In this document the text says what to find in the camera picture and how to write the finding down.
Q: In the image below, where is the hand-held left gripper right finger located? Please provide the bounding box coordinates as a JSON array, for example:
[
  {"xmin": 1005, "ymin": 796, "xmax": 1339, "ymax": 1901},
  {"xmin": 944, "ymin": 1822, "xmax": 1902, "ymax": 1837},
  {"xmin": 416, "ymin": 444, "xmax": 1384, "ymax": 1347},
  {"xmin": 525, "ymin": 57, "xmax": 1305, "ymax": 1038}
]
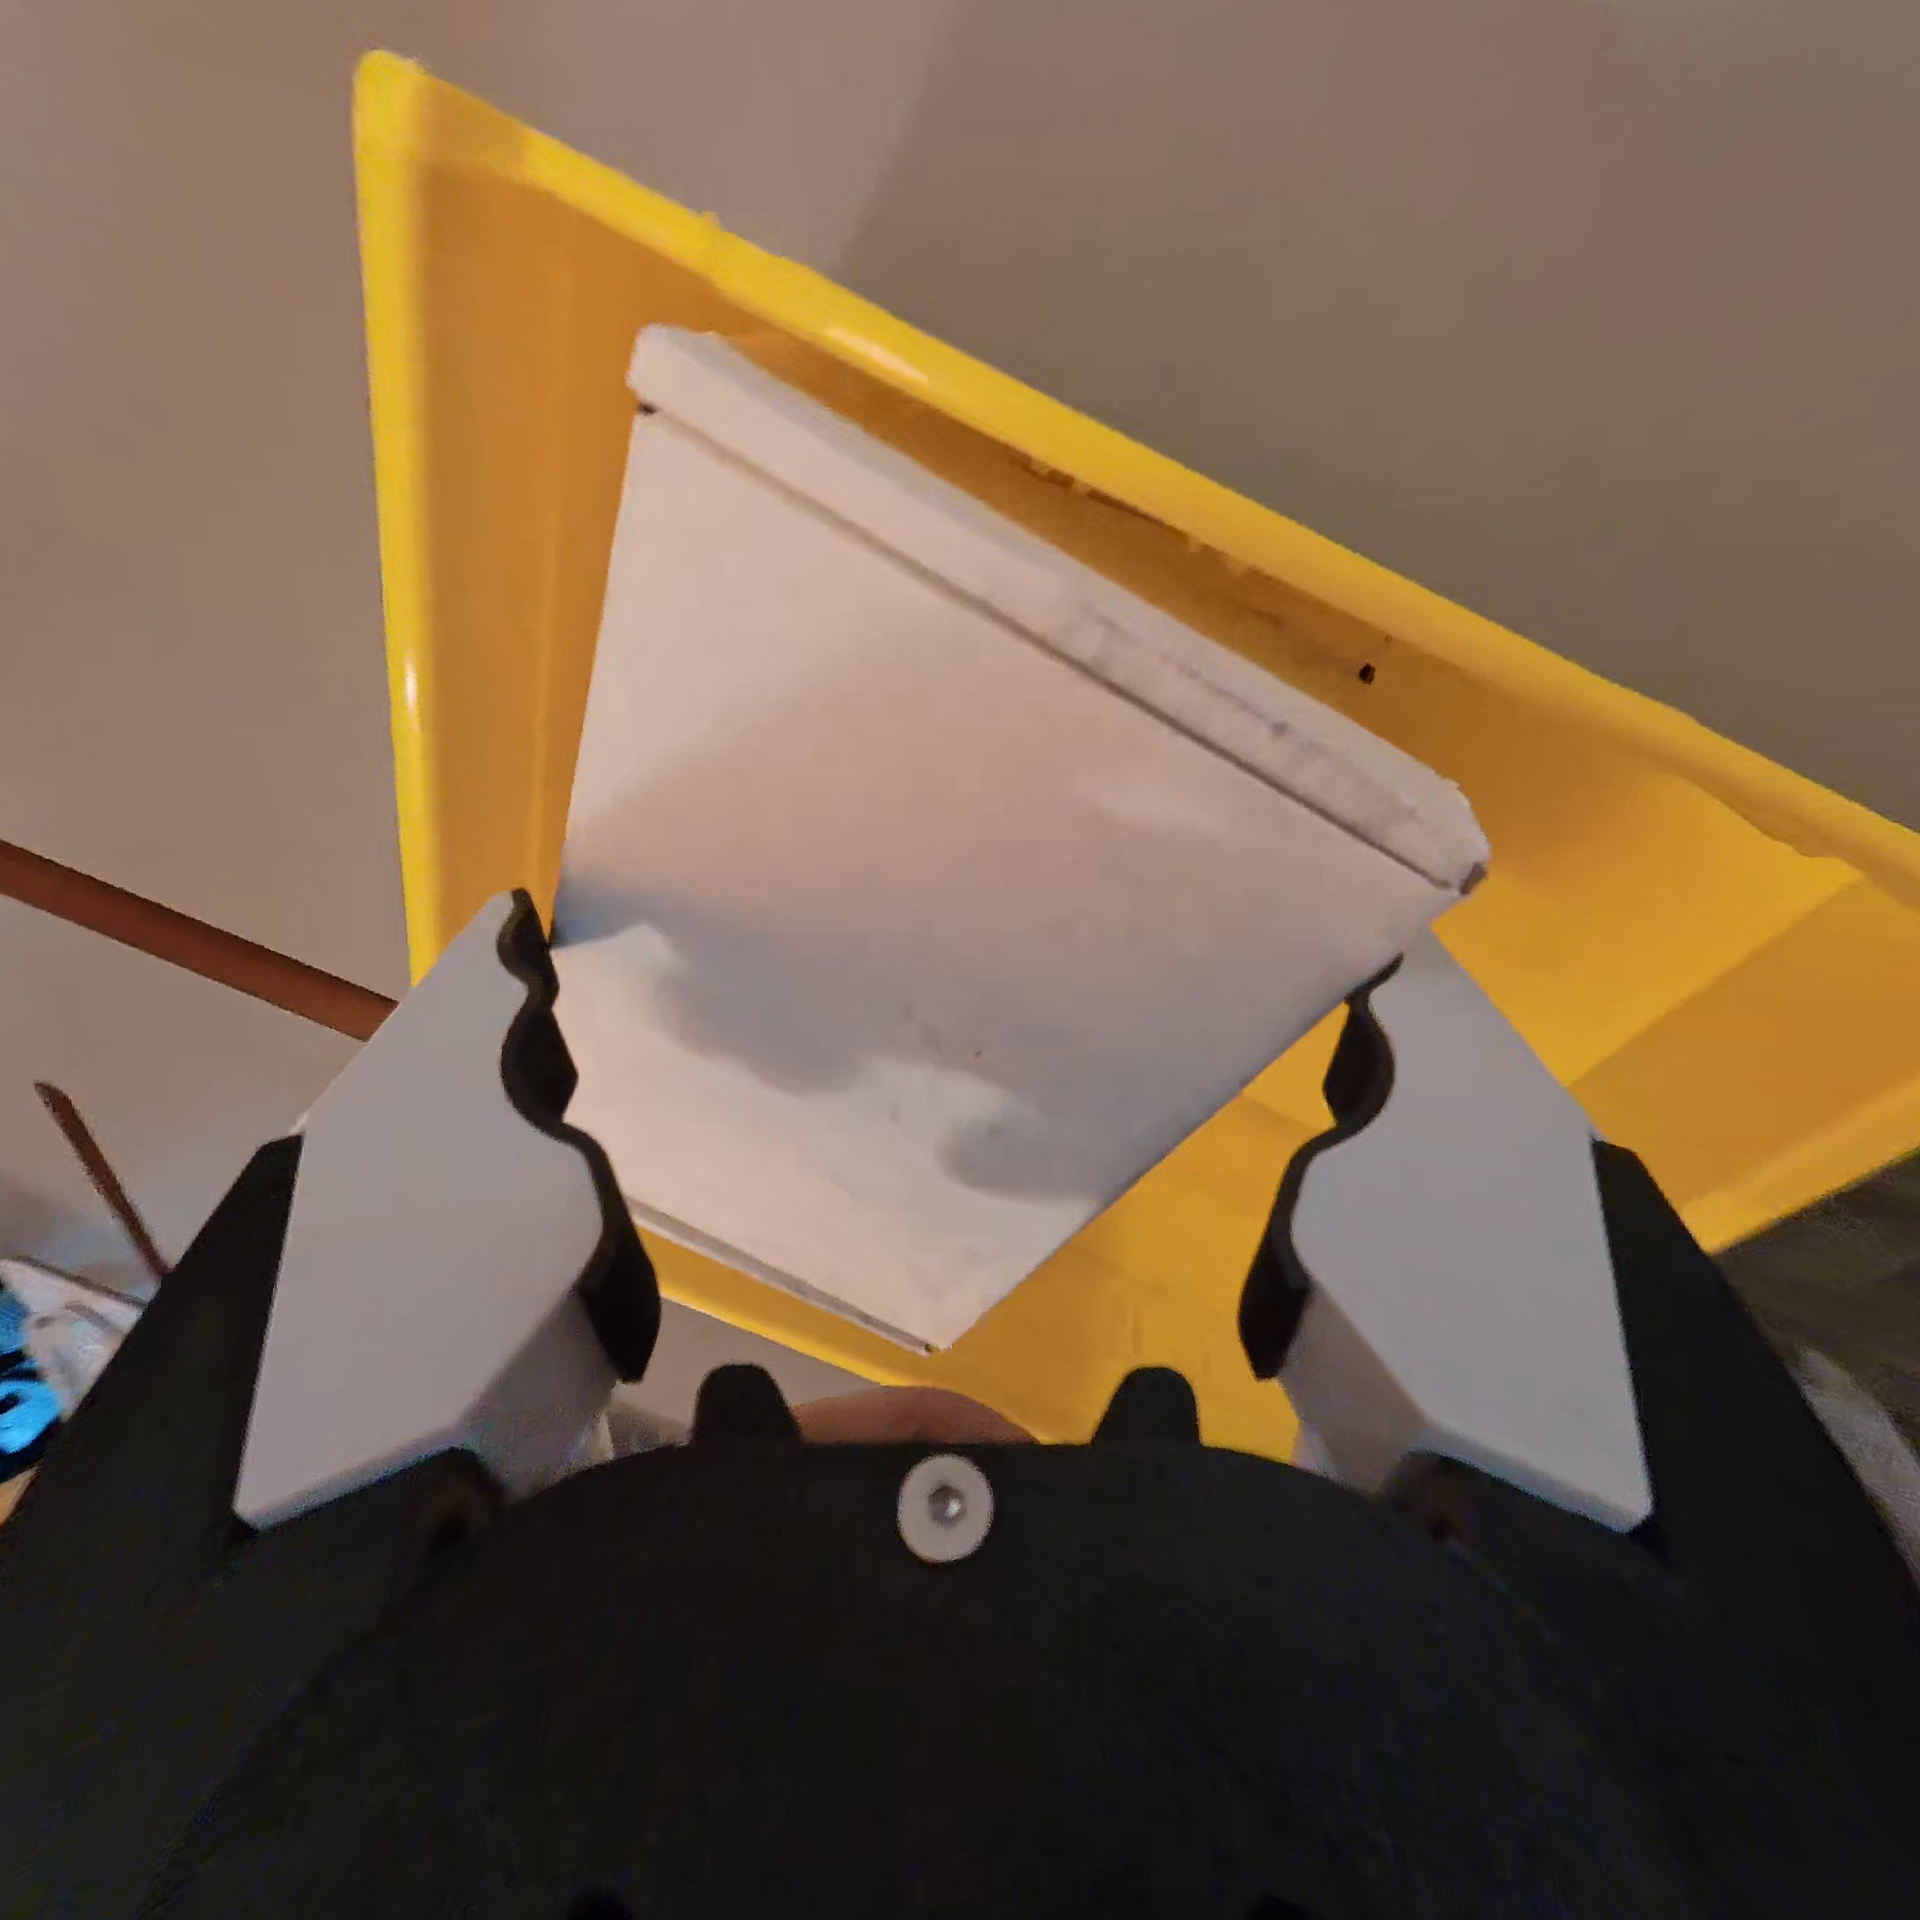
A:
[{"xmin": 1236, "ymin": 927, "xmax": 1655, "ymax": 1536}]

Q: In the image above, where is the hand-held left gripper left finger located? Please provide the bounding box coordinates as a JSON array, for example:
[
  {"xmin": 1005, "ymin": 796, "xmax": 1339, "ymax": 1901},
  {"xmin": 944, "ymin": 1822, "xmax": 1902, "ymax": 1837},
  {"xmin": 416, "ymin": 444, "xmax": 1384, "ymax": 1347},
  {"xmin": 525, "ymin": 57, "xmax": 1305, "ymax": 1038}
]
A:
[{"xmin": 228, "ymin": 884, "xmax": 666, "ymax": 1536}]

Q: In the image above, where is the yellow plastic bin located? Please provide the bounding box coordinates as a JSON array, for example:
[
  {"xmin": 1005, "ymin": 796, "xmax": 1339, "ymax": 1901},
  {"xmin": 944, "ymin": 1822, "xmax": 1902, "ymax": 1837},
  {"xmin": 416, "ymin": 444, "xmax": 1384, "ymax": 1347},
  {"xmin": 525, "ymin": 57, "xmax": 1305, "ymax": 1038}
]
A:
[{"xmin": 349, "ymin": 49, "xmax": 1920, "ymax": 1471}]

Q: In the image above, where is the white cardboard mailer box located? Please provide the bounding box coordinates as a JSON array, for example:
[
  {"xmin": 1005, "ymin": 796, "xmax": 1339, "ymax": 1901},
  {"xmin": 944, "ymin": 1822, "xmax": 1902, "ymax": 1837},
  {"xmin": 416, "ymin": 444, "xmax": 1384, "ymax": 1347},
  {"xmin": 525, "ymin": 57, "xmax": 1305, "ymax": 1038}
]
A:
[{"xmin": 545, "ymin": 319, "xmax": 1496, "ymax": 1357}]

